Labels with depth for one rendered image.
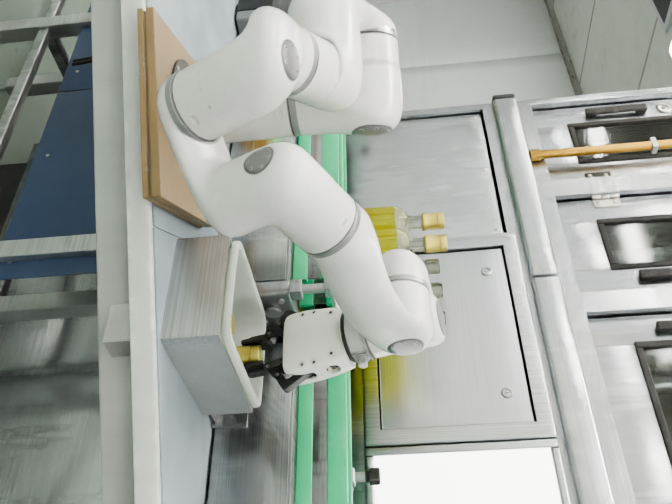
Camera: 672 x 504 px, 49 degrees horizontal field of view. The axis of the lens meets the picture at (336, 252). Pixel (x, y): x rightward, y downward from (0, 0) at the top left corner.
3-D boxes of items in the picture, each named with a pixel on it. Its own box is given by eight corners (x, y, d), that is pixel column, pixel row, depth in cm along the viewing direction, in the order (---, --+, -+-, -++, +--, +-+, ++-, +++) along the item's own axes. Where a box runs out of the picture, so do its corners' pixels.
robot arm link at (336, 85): (261, 104, 91) (253, -21, 92) (359, 136, 111) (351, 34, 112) (324, 86, 86) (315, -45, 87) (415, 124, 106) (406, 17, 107)
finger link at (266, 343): (289, 345, 111) (249, 353, 112) (289, 327, 112) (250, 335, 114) (280, 335, 108) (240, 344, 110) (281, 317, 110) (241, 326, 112)
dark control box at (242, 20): (241, 50, 163) (278, 46, 163) (233, 19, 157) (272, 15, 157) (244, 29, 169) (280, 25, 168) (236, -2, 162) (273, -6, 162)
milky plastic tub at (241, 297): (205, 417, 112) (261, 414, 111) (162, 339, 94) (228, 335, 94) (216, 322, 123) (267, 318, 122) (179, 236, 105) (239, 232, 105)
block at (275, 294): (258, 330, 127) (298, 328, 126) (247, 299, 120) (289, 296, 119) (259, 313, 129) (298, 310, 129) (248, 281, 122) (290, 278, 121)
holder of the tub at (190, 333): (211, 431, 116) (259, 428, 115) (159, 338, 95) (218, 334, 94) (221, 339, 127) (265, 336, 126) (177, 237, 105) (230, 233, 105)
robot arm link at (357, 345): (381, 375, 104) (362, 379, 105) (378, 322, 110) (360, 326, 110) (363, 352, 99) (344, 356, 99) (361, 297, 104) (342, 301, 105)
